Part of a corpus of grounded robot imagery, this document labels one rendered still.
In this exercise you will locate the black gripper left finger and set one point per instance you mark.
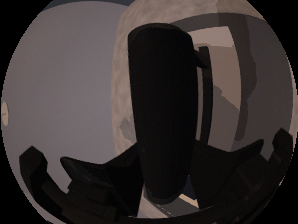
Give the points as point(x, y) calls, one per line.
point(122, 176)

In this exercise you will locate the tan square tile with black center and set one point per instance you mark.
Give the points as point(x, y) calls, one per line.
point(188, 194)

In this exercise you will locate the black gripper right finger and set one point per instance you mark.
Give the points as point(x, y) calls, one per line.
point(211, 168)

